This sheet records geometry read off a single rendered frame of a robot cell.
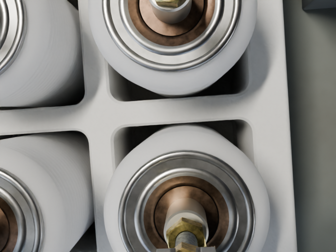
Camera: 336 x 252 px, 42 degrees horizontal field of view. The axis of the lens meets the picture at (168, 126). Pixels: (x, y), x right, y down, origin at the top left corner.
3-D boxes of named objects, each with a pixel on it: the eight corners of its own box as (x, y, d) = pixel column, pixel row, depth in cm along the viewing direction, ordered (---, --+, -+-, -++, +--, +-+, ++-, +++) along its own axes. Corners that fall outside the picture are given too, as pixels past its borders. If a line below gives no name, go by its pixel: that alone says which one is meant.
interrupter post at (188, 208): (203, 240, 25) (206, 260, 21) (161, 233, 25) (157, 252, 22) (210, 198, 25) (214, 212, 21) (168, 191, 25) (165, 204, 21)
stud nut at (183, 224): (189, 209, 21) (190, 214, 20) (213, 236, 21) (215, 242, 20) (158, 236, 21) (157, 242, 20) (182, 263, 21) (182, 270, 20)
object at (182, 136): (227, 227, 43) (257, 315, 24) (130, 210, 43) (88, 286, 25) (243, 129, 42) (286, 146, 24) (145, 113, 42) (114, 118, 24)
